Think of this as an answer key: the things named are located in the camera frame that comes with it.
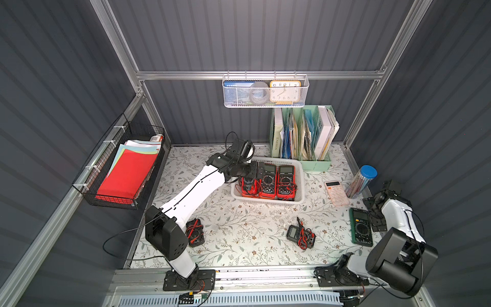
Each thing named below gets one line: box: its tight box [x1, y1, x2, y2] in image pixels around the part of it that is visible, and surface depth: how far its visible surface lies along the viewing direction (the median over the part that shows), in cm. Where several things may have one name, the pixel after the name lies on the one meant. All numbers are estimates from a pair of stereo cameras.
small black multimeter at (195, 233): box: [185, 218, 205, 248], surface depth 84 cm
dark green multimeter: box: [349, 207, 374, 247], surface depth 87 cm
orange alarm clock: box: [269, 79, 302, 105], surface depth 90 cm
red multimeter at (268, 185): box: [259, 162, 279, 200], surface depth 94 cm
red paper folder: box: [95, 149, 158, 205], surface depth 71 cm
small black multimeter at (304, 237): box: [286, 216, 317, 250], surface depth 83 cm
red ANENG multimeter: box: [276, 165, 298, 202], surface depth 95 cm
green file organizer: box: [269, 104, 340, 172], surface depth 102 cm
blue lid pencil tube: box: [344, 165, 378, 199], surface depth 86 cm
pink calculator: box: [324, 180, 350, 207], surface depth 99 cm
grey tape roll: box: [249, 81, 271, 105], surface depth 89 cm
